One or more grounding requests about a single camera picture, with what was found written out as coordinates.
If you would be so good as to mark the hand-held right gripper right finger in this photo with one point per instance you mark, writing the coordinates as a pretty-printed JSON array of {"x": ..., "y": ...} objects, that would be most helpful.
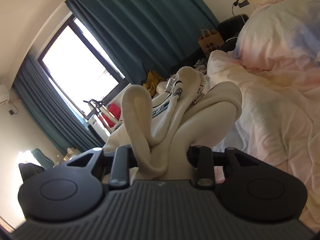
[{"x": 203, "y": 162}]

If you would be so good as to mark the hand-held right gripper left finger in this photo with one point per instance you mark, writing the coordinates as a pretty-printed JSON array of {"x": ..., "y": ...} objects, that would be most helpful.
[{"x": 120, "y": 162}]

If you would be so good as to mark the white pants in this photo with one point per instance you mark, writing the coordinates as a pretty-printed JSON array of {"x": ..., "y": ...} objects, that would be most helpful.
[{"x": 212, "y": 110}]

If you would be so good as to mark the wavy mirror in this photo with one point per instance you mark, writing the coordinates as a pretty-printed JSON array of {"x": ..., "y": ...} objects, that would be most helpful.
[{"x": 42, "y": 157}]

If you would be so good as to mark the garment steamer stand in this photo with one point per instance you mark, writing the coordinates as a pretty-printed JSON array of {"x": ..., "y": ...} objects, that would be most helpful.
[{"x": 100, "y": 115}]

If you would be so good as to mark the red garment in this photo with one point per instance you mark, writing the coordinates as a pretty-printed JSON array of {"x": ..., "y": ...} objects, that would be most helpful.
[{"x": 115, "y": 110}]

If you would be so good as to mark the teal curtain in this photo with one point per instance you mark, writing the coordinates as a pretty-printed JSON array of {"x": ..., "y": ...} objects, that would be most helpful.
[
  {"x": 150, "y": 22},
  {"x": 45, "y": 100}
]

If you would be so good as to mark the white air conditioner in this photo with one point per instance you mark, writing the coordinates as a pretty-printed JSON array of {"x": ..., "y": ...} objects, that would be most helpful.
[{"x": 3, "y": 96}]

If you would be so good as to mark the pastel duvet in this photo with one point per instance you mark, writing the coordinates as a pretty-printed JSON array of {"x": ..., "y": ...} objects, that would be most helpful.
[{"x": 275, "y": 120}]

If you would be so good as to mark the white shirt purple print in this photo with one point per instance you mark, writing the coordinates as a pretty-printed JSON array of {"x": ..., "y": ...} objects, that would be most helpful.
[{"x": 161, "y": 87}]

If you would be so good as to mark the mustard yellow garment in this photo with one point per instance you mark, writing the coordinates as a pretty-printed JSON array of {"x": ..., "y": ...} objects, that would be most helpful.
[{"x": 153, "y": 82}]

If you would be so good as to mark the grey garment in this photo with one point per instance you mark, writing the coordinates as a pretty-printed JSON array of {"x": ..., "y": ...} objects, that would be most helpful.
[{"x": 200, "y": 66}]

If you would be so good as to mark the window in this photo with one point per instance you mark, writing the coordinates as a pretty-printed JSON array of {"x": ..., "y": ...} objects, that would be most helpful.
[{"x": 75, "y": 62}]

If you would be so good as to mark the brown paper bag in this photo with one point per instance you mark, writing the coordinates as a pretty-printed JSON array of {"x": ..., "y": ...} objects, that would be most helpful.
[{"x": 211, "y": 42}]

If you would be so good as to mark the black padded chair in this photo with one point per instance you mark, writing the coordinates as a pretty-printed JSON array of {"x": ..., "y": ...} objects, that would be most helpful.
[{"x": 231, "y": 27}]

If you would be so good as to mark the pastel pillow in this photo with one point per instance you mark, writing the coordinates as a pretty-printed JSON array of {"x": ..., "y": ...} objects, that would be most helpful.
[{"x": 280, "y": 30}]

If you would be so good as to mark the black wall socket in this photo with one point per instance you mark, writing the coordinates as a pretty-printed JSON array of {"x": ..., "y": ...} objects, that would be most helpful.
[{"x": 11, "y": 112}]

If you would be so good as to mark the wall charger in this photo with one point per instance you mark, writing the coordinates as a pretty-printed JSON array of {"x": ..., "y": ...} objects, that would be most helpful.
[{"x": 241, "y": 2}]

